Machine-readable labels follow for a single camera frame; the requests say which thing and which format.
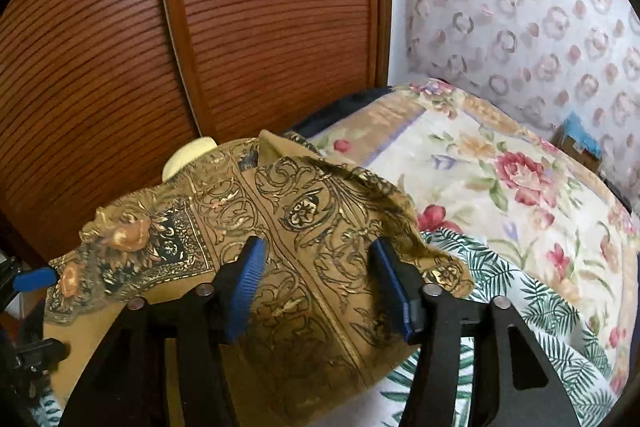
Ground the cream floral blanket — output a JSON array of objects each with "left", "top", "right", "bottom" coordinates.
[{"left": 305, "top": 79, "right": 640, "bottom": 400}]

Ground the navy bed sheet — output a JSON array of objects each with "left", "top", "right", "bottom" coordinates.
[{"left": 287, "top": 87, "right": 396, "bottom": 140}]

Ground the golden patterned shirt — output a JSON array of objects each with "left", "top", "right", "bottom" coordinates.
[{"left": 42, "top": 129, "right": 476, "bottom": 427}]

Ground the circle patterned sheer curtain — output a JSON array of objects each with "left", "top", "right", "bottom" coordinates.
[{"left": 402, "top": 0, "right": 640, "bottom": 208}]

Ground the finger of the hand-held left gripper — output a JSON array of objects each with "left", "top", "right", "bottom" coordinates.
[
  {"left": 12, "top": 266, "right": 58, "bottom": 295},
  {"left": 15, "top": 339, "right": 68, "bottom": 370}
]

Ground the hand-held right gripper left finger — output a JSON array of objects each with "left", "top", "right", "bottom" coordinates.
[{"left": 59, "top": 235, "right": 268, "bottom": 427}]

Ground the palm leaf print sheet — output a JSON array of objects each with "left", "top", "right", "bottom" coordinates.
[{"left": 35, "top": 227, "right": 621, "bottom": 427}]

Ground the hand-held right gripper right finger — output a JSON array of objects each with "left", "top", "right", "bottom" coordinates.
[{"left": 367, "top": 238, "right": 581, "bottom": 427}]

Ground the cream pillow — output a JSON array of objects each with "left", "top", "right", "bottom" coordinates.
[{"left": 161, "top": 136, "right": 218, "bottom": 182}]

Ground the wooden louvered wardrobe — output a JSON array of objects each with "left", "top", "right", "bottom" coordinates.
[{"left": 0, "top": 0, "right": 393, "bottom": 268}]

